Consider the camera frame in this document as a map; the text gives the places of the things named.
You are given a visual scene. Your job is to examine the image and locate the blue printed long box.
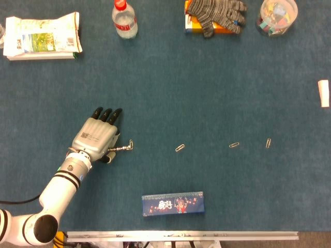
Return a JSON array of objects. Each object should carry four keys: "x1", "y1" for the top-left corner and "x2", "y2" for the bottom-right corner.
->
[{"x1": 141, "y1": 191, "x2": 205, "y2": 217}]

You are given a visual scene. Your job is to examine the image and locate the orange blue white box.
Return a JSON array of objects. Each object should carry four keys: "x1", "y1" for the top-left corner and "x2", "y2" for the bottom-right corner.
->
[{"x1": 184, "y1": 0, "x2": 237, "y2": 35}]

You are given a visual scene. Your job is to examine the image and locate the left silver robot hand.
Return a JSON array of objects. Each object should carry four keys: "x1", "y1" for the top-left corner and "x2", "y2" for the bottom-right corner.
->
[{"x1": 71, "y1": 107, "x2": 124, "y2": 165}]

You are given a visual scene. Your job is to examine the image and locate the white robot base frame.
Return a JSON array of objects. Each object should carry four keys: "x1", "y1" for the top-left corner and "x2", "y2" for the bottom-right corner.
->
[{"x1": 90, "y1": 240, "x2": 222, "y2": 248}]

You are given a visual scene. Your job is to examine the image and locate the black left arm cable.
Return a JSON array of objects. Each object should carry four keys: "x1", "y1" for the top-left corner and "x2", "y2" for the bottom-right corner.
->
[{"x1": 0, "y1": 194, "x2": 41, "y2": 205}]

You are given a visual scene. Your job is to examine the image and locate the grey striped knit glove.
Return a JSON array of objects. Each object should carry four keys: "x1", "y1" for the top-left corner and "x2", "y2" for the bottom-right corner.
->
[{"x1": 186, "y1": 0, "x2": 248, "y2": 39}]

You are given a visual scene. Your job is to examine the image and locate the white flat box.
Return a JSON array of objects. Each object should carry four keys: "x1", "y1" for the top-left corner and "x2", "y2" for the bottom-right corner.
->
[{"x1": 6, "y1": 51, "x2": 76, "y2": 61}]

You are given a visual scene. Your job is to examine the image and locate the white crumpled snack bag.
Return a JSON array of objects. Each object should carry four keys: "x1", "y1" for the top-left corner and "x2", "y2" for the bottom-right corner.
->
[{"x1": 3, "y1": 11, "x2": 83, "y2": 57}]

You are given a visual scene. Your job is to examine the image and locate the aluminium table rail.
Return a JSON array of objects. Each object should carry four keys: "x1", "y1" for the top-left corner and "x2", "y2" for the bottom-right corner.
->
[{"x1": 66, "y1": 230, "x2": 299, "y2": 243}]

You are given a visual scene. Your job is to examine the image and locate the clear bottle red cap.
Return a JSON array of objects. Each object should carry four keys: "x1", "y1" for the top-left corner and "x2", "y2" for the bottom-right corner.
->
[{"x1": 111, "y1": 0, "x2": 139, "y2": 39}]

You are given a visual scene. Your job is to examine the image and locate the yellow black cable bundle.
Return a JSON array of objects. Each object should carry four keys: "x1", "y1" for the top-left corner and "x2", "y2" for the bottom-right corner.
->
[{"x1": 54, "y1": 231, "x2": 68, "y2": 248}]

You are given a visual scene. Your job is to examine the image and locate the clear jar of binder clips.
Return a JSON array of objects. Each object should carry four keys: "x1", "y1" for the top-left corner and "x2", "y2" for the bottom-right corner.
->
[{"x1": 255, "y1": 0, "x2": 298, "y2": 37}]

